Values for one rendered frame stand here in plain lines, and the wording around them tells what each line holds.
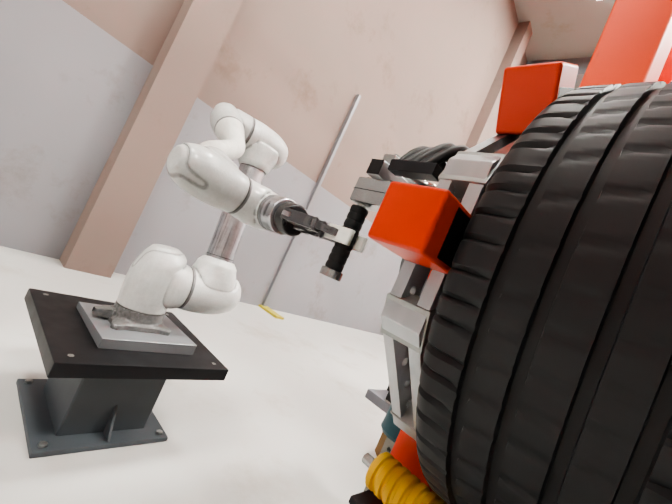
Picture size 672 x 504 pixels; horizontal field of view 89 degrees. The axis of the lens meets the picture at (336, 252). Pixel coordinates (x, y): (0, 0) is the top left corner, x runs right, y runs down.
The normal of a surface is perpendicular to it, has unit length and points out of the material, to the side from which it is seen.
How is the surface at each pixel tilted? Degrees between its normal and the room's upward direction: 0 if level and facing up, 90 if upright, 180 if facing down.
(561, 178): 77
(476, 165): 90
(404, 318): 90
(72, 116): 90
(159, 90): 90
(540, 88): 125
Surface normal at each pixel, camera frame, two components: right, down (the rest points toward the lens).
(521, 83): -0.75, 0.26
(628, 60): -0.62, -0.32
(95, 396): 0.70, 0.29
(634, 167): -0.48, -0.56
